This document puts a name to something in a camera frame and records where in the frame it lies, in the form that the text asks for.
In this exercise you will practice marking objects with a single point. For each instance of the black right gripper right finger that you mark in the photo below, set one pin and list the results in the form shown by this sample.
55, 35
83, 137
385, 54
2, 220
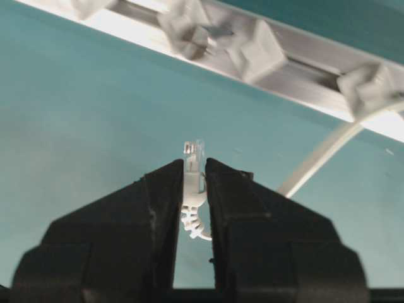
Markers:
268, 248

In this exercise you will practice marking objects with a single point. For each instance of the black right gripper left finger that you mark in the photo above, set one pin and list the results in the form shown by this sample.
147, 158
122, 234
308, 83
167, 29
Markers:
120, 248

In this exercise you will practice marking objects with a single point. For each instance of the white pin block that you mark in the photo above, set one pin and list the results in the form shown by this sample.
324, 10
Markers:
185, 25
257, 55
369, 91
82, 9

